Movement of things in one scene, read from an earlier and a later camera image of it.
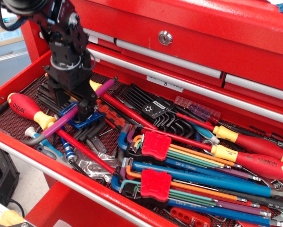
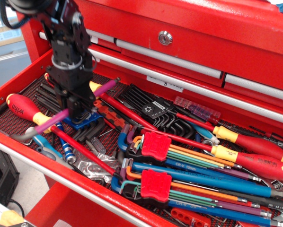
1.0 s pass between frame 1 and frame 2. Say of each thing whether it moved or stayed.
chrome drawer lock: stayed
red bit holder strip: stayed
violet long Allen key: moved
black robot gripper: stayed
